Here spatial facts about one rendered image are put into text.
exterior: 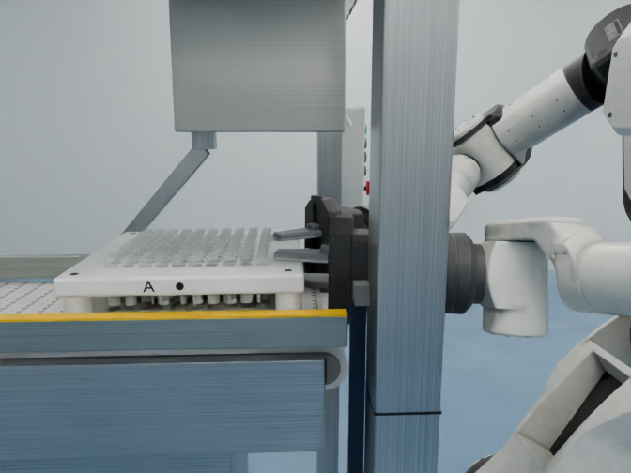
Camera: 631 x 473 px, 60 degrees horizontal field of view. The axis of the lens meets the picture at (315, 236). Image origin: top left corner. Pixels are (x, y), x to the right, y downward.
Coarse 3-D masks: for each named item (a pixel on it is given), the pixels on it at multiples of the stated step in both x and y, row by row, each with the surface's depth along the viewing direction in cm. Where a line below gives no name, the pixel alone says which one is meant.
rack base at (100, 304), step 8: (272, 296) 62; (96, 304) 60; (104, 304) 60; (256, 304) 59; (272, 304) 59; (96, 312) 57; (104, 312) 57; (112, 312) 57; (120, 312) 57; (128, 312) 57; (136, 312) 57
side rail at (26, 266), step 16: (0, 256) 78; (16, 256) 78; (32, 256) 78; (48, 256) 78; (64, 256) 78; (80, 256) 78; (0, 272) 78; (16, 272) 78; (32, 272) 78; (48, 272) 78; (304, 272) 80
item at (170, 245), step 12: (144, 240) 66; (156, 240) 67; (168, 240) 66; (180, 240) 66; (192, 240) 65; (204, 240) 66; (216, 240) 66; (228, 240) 70; (240, 240) 66; (252, 240) 66; (132, 252) 60; (144, 252) 59; (156, 252) 60; (168, 252) 60; (180, 252) 60; (192, 252) 59; (204, 252) 61; (216, 252) 60; (228, 252) 60; (240, 252) 59; (252, 252) 59; (156, 300) 60; (204, 300) 60
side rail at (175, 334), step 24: (0, 336) 52; (24, 336) 52; (48, 336) 52; (72, 336) 52; (96, 336) 52; (120, 336) 52; (144, 336) 52; (168, 336) 52; (192, 336) 53; (216, 336) 53; (240, 336) 53; (264, 336) 53; (288, 336) 53; (312, 336) 53; (336, 336) 53
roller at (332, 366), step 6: (324, 354) 55; (330, 354) 55; (330, 360) 55; (336, 360) 55; (330, 366) 55; (336, 366) 55; (330, 372) 55; (336, 372) 55; (330, 378) 55; (336, 378) 55
